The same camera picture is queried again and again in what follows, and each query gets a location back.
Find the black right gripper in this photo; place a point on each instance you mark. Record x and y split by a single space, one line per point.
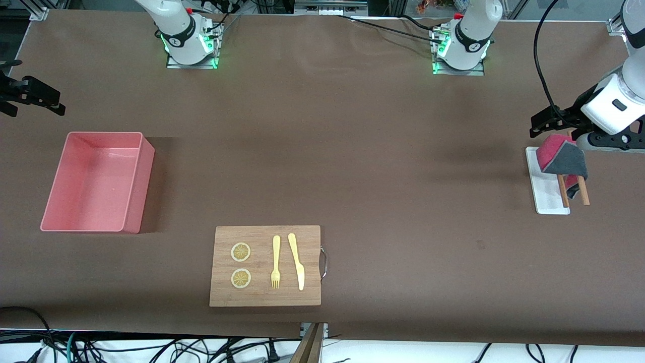
20 91

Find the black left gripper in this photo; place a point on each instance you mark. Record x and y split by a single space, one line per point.
568 114

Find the pink and grey cloth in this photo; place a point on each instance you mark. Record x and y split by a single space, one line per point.
567 159

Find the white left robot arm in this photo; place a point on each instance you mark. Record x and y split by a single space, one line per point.
473 30

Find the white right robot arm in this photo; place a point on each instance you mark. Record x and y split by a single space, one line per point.
176 25

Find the white rack base tray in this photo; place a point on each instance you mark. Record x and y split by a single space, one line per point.
546 194

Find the pink plastic bin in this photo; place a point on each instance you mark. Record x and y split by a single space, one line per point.
93 186

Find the colourful toy pile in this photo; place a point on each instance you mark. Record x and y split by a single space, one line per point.
438 5

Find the lemon slice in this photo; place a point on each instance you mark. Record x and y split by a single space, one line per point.
241 278
240 252

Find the grey electronics box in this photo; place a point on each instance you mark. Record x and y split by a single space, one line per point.
330 6

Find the yellow plastic fork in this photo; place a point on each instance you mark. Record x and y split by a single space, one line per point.
275 257

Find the bamboo cutting board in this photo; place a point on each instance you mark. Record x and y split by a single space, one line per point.
264 297

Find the yellow plastic knife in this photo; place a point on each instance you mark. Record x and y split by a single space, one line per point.
297 262

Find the black power plug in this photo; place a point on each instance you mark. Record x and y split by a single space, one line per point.
273 353

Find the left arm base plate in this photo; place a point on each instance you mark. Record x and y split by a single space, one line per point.
461 72

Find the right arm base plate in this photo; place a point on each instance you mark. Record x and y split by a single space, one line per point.
174 64

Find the metal table bracket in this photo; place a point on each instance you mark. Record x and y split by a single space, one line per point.
325 330

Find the wooden post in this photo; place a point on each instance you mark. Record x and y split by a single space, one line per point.
307 348

